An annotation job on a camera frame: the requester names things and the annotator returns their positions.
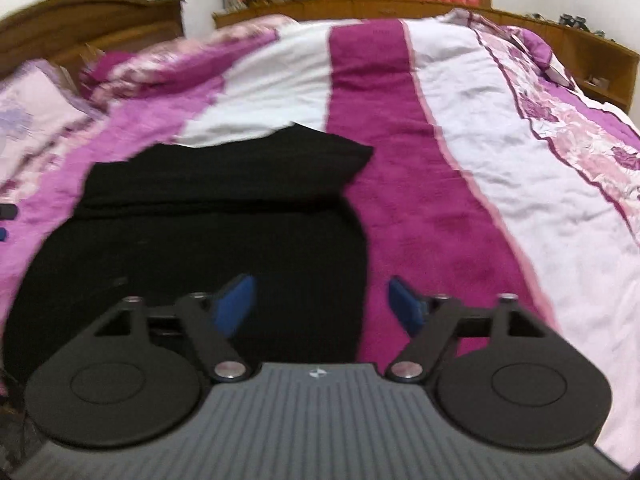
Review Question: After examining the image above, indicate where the black garment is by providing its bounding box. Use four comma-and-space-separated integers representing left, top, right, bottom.
3, 125, 374, 380

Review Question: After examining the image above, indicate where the floral purple pillow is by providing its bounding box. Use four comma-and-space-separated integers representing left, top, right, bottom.
1, 60, 103, 183

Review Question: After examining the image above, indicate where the wooden headboard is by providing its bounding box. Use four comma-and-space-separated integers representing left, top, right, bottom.
1, 0, 183, 78

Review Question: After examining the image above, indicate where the purple white striped bedspread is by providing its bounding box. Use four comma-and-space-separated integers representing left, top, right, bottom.
1, 11, 639, 466

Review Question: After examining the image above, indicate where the wooden side shelf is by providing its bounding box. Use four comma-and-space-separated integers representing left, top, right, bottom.
213, 0, 639, 112

